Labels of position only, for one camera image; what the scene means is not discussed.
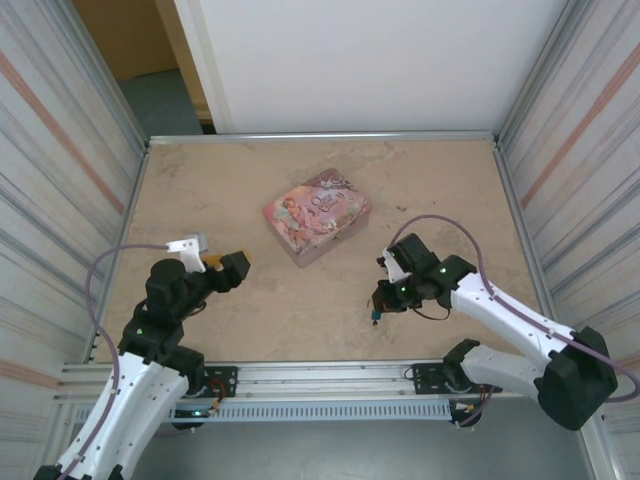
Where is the pink illustrated tin box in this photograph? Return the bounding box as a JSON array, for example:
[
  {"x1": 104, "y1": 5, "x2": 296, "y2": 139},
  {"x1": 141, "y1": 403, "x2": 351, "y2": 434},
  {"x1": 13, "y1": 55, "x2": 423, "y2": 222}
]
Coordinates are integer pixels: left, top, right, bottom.
[{"x1": 261, "y1": 168, "x2": 374, "y2": 270}]

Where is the brown wooden door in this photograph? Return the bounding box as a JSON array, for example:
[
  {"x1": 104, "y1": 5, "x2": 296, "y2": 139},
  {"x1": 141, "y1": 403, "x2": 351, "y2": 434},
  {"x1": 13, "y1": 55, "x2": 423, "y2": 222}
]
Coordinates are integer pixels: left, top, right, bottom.
[{"x1": 72, "y1": 0, "x2": 217, "y2": 135}]

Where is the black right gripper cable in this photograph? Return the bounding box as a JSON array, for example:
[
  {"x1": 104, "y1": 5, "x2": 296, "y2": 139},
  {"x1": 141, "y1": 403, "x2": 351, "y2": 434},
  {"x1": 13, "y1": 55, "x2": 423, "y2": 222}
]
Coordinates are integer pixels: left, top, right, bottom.
[{"x1": 412, "y1": 299, "x2": 454, "y2": 324}]

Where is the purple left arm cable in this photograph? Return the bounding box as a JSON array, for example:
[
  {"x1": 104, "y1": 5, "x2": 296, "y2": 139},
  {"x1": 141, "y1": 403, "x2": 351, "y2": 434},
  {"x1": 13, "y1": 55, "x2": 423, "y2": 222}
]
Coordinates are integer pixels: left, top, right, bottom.
[{"x1": 59, "y1": 242, "x2": 171, "y2": 474}]

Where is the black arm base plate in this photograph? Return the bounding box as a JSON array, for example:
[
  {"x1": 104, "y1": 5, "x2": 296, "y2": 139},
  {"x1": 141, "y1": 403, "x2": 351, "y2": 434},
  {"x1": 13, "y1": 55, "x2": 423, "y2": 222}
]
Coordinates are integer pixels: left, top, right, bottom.
[
  {"x1": 405, "y1": 363, "x2": 451, "y2": 398},
  {"x1": 202, "y1": 365, "x2": 239, "y2": 399}
]

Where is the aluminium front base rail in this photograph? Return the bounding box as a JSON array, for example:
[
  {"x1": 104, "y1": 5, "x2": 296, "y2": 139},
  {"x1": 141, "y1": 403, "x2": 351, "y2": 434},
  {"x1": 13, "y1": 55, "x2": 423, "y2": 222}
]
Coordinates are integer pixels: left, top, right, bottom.
[{"x1": 52, "y1": 362, "x2": 506, "y2": 404}]

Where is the aluminium table frame rail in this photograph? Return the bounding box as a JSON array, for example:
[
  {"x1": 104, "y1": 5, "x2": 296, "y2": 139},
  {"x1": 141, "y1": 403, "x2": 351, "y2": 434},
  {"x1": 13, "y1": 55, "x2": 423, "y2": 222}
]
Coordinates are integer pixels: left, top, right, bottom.
[
  {"x1": 82, "y1": 142, "x2": 151, "y2": 364},
  {"x1": 492, "y1": 139, "x2": 562, "y2": 326},
  {"x1": 147, "y1": 130, "x2": 501, "y2": 148}
]

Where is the white slotted cable duct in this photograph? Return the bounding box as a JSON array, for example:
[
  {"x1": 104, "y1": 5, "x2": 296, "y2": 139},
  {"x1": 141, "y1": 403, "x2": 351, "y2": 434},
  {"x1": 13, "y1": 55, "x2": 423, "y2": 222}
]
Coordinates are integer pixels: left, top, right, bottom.
[{"x1": 169, "y1": 401, "x2": 454, "y2": 424}]

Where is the aluminium corner post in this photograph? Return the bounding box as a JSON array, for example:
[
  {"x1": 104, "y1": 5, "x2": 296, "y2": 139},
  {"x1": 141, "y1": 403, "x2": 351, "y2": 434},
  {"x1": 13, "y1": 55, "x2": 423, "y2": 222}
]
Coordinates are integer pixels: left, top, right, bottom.
[{"x1": 497, "y1": 0, "x2": 581, "y2": 144}]

